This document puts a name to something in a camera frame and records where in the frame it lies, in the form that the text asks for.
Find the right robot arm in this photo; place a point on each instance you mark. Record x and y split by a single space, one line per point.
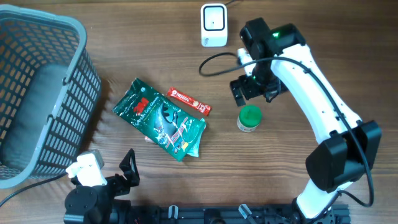
279 60

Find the green gloves package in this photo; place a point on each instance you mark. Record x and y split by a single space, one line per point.
156 117

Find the red Nescafe stick sachet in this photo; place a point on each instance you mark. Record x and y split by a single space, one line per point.
188 100

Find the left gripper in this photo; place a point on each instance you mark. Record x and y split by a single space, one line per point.
127 165

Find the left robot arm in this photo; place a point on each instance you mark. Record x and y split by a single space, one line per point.
93 199

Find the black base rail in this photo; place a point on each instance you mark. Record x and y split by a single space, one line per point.
266 214

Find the green lid plastic jar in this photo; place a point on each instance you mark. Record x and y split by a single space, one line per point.
249 118

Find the grey plastic mesh basket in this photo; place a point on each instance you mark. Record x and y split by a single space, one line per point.
49 91

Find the teal wet wipes pack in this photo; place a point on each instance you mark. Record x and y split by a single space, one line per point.
194 151

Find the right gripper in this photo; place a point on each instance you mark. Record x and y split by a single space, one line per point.
249 91

